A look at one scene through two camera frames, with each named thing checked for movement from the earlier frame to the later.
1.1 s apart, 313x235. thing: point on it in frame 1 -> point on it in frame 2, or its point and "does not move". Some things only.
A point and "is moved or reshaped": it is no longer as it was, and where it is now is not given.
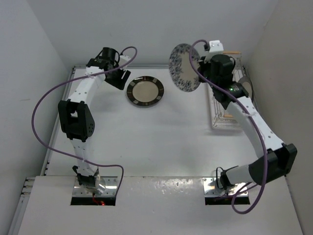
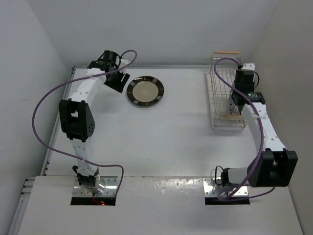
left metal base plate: x=110 y=190 does not move
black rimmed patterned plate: x=145 y=90 does not move
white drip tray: x=222 y=119 does not move
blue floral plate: x=184 y=77 is moved or reshaped
